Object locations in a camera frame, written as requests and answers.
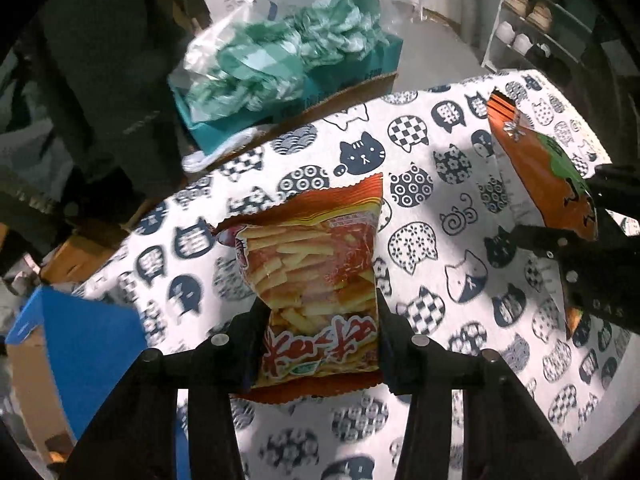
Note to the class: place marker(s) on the tan shoe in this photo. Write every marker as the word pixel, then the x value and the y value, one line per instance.
pixel 540 16
pixel 517 2

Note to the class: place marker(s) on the grey shoe rack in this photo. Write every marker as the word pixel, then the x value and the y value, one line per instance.
pixel 492 40

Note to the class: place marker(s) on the blue cardboard box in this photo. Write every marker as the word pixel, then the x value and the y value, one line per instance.
pixel 90 340

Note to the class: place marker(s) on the orange green snack packet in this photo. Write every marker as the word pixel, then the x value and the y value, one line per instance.
pixel 530 170

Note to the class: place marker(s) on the grey plastic bag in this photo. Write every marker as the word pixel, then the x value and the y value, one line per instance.
pixel 30 147

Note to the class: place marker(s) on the green tissue paper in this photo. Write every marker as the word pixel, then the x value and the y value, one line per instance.
pixel 280 55

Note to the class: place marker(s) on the dark cloth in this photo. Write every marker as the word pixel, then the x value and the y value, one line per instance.
pixel 115 60

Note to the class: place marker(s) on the teal box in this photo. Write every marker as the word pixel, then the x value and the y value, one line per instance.
pixel 215 132

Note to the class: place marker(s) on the red fries snack packet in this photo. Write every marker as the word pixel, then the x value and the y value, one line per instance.
pixel 310 270

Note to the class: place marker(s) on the white sneaker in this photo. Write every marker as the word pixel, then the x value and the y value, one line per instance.
pixel 505 32
pixel 522 44

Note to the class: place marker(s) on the brown cardboard piece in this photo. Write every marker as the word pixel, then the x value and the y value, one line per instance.
pixel 80 260

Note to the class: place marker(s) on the cat print tablecloth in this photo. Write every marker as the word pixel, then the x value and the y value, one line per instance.
pixel 440 200

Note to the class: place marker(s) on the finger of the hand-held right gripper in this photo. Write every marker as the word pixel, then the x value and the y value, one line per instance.
pixel 545 242
pixel 615 177

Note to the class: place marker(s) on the black shoe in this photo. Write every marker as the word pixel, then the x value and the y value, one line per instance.
pixel 547 62

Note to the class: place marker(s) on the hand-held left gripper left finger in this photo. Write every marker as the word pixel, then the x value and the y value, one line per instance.
pixel 240 350

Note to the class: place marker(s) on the clear plastic bag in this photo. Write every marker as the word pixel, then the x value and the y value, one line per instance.
pixel 210 50

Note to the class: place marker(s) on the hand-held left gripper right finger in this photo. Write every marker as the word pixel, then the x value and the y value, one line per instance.
pixel 395 360

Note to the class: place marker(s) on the white cloth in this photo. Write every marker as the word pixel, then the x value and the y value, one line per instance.
pixel 210 157

